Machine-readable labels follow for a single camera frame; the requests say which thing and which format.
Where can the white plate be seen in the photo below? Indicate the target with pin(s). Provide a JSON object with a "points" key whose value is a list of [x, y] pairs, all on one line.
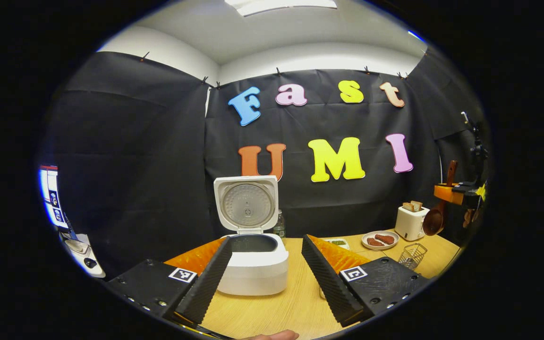
{"points": [[369, 248]]}

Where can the white divided grain tray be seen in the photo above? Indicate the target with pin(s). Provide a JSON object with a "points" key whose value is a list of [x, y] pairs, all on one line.
{"points": [[340, 243]]}

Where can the small ceiling light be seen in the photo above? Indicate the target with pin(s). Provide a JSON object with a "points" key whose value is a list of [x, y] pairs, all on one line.
{"points": [[416, 36]]}

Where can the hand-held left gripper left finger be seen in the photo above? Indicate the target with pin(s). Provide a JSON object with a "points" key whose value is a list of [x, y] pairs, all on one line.
{"points": [[206, 283]]}

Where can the clear plastic water bottle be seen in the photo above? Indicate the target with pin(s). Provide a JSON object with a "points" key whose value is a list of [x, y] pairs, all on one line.
{"points": [[279, 226]]}

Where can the black backdrop cloth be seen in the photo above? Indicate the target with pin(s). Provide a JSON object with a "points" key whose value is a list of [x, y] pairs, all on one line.
{"points": [[158, 165]]}

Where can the white rice cooker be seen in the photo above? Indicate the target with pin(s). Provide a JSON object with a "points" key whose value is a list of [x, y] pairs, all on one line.
{"points": [[258, 278]]}

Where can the white toaster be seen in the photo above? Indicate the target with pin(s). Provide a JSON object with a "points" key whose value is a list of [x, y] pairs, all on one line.
{"points": [[410, 224]]}

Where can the long ceiling light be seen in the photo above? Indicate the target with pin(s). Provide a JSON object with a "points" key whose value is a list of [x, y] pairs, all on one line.
{"points": [[281, 5]]}

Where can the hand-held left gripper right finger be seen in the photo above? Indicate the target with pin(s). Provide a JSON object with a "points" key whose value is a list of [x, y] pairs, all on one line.
{"points": [[328, 283]]}

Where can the computer monitor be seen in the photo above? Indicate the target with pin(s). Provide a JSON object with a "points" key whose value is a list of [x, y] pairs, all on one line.
{"points": [[52, 198]]}

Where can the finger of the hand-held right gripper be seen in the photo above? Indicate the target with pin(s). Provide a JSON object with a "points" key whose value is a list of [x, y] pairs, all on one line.
{"points": [[446, 194]]}

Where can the brown meat piece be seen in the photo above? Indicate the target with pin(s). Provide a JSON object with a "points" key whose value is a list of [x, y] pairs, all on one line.
{"points": [[375, 242], [385, 239]]}

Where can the toast slice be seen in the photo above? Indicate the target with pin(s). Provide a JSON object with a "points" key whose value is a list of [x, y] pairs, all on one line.
{"points": [[408, 207], [417, 205]]}

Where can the wooden spoon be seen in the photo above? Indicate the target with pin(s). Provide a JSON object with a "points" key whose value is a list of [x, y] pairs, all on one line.
{"points": [[435, 222]]}

